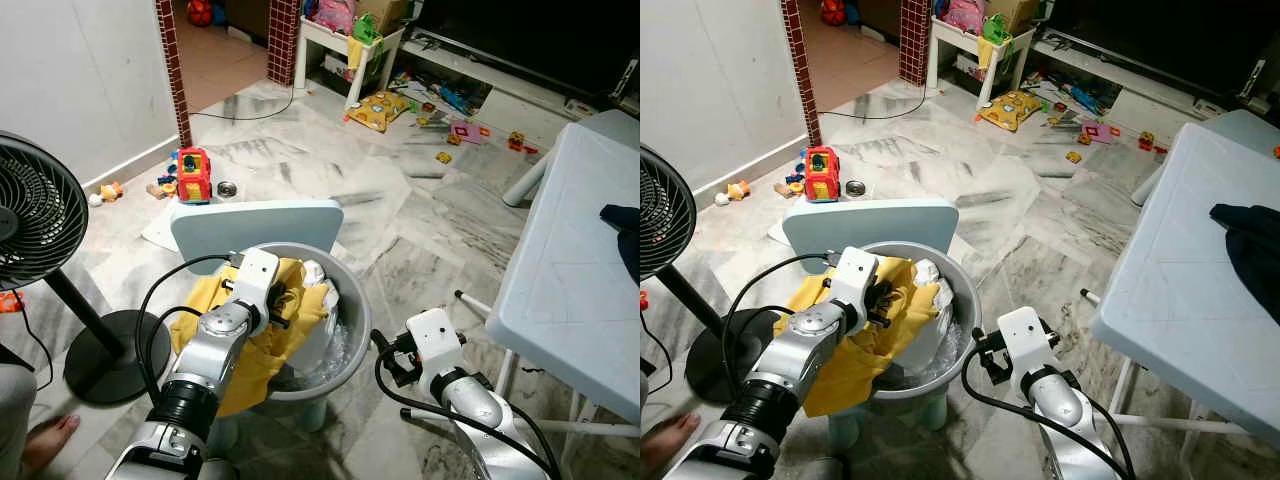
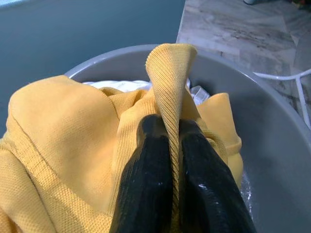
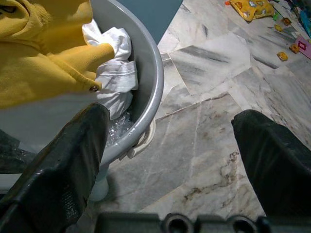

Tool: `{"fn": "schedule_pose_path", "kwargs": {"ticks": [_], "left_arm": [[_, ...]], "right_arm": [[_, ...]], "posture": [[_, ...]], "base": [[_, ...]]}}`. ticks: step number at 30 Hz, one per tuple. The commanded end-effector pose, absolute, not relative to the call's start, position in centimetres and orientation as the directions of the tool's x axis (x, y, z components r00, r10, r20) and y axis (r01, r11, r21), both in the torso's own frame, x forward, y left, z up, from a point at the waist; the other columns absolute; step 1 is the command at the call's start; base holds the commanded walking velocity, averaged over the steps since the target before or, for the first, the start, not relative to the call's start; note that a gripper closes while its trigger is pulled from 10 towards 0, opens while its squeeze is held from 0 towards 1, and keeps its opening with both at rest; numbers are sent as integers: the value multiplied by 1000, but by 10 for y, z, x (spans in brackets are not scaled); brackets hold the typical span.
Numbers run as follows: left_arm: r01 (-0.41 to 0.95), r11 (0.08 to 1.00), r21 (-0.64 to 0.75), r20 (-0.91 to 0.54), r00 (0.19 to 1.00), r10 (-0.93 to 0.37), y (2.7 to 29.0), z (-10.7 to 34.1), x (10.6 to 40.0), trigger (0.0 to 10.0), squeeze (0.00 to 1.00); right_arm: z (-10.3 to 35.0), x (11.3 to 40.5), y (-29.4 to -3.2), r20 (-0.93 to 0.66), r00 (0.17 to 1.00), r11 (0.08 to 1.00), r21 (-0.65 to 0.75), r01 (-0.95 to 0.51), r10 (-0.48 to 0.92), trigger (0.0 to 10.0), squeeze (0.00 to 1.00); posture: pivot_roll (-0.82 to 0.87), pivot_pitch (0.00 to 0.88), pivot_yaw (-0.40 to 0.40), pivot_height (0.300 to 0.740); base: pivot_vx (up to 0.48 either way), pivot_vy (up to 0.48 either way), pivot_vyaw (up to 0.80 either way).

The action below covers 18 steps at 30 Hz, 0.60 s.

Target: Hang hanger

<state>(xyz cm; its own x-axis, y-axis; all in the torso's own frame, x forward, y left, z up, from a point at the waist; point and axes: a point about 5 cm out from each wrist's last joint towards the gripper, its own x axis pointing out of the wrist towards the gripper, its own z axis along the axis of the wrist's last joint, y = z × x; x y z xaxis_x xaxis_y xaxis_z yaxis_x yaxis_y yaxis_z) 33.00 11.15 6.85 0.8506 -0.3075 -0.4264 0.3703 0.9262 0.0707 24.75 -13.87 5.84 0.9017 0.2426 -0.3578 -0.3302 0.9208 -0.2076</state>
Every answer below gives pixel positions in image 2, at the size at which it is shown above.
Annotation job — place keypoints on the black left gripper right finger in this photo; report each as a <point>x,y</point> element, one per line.
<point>209,199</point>

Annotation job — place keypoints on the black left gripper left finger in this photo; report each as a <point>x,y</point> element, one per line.
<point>145,189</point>

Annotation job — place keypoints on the yellow shirt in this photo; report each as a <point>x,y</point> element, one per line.
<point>60,121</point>

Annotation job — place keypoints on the grey plastic bucket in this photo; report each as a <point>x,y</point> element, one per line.
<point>267,145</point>

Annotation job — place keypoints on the white cloth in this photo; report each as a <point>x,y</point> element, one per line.
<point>121,85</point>

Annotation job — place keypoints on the white plastic folding table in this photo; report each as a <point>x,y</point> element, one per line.
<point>300,97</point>

